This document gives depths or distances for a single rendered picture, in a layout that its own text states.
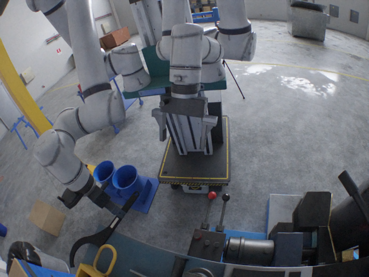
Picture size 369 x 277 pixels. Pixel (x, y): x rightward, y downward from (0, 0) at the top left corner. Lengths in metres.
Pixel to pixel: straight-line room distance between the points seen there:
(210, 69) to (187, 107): 0.48
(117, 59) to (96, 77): 0.57
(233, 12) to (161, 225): 1.78
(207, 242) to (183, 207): 1.21
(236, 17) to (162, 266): 0.97
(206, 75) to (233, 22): 0.33
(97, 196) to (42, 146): 0.21
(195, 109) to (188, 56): 0.14
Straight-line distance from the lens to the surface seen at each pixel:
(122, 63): 1.03
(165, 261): 0.62
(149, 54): 1.12
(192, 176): 1.58
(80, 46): 0.51
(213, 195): 0.73
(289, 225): 1.24
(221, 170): 1.58
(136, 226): 1.91
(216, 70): 0.93
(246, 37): 0.79
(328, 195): 0.85
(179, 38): 0.45
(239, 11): 0.77
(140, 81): 1.07
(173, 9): 0.64
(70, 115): 0.51
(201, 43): 0.46
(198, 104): 0.46
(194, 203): 1.80
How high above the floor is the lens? 1.65
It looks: 45 degrees down
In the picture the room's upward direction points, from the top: 16 degrees counter-clockwise
